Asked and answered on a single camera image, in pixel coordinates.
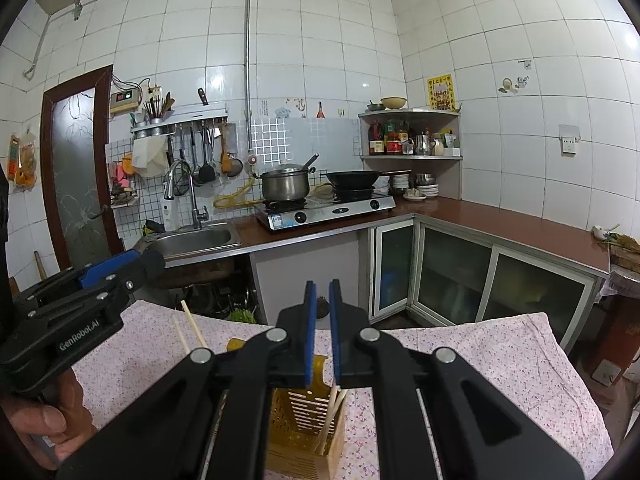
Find stack of white plates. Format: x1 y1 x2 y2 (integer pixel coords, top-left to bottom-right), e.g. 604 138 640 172
392 174 441 202

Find steel gas stove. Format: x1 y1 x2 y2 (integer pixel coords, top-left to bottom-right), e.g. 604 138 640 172
253 194 397 232

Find yellow slotted utensil holder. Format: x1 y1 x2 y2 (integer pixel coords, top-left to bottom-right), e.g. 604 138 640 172
227 338 347 480

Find yellow wall poster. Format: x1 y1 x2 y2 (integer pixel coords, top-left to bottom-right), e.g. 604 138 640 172
426 74 457 111

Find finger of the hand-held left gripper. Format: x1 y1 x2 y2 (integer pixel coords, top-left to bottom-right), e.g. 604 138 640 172
30 248 167 332
17 249 144 313

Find hanging orange plastic bag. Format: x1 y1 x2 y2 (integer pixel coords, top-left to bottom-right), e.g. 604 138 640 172
7 131 39 192

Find floral pink tablecloth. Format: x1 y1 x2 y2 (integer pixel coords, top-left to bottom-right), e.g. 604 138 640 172
72 300 614 480

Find black wok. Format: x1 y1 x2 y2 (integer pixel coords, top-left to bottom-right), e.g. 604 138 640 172
320 169 414 192

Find steel sink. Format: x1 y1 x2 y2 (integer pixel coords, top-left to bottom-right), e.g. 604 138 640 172
132 224 244 265

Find row of condiment bottles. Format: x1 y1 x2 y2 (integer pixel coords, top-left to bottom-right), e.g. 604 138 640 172
368 119 461 157

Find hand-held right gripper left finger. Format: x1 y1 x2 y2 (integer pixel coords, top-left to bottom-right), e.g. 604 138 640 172
57 280 318 480

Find white hanging towel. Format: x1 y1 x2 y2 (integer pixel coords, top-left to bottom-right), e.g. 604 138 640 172
130 136 169 179

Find steel cooking pot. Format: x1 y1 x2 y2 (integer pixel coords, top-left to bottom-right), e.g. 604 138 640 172
256 162 314 202

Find pale wooden chopstick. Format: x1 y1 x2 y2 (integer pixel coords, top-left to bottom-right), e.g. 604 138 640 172
312 390 347 456
324 385 340 431
181 301 209 350
173 315 191 355

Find row of hanging kitchen utensils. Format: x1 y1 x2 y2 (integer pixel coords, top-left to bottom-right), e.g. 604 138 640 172
174 122 246 187

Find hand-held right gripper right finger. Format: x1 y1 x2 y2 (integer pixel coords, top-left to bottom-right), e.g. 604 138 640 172
327 280 586 480

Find steel cup with utensils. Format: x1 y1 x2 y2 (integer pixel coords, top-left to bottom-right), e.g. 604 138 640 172
142 90 177 125

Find yellow gas hose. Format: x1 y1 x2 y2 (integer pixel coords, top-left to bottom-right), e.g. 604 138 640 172
213 179 267 210

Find glass door base cabinets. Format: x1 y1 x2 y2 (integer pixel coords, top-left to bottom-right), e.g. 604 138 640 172
369 214 609 357

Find steel wall utensil rack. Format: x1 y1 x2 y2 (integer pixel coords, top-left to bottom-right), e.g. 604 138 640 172
130 104 230 137

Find grey wall pipe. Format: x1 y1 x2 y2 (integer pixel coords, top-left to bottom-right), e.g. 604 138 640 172
22 0 254 157

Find white soap bottle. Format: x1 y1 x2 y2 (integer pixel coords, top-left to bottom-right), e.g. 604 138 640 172
162 194 179 231

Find white wall socket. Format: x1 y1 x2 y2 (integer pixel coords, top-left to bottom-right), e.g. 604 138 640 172
558 123 582 155

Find decorative wall stickers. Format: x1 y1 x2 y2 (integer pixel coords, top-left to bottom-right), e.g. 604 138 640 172
498 74 530 95

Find person's left hand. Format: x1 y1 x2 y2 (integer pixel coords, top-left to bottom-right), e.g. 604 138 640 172
0 372 99 472

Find wooden chopping block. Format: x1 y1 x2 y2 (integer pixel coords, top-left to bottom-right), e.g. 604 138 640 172
607 237 640 274

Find beige wall control box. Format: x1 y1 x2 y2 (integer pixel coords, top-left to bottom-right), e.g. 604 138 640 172
108 87 142 114

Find brown frosted glass door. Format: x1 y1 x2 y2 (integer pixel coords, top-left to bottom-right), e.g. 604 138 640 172
40 65 124 272

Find stack of steel pots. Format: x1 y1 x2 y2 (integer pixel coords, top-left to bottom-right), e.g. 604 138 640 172
181 282 259 323

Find wire wall basket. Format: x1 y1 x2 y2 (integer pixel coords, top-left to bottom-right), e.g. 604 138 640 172
106 154 141 209

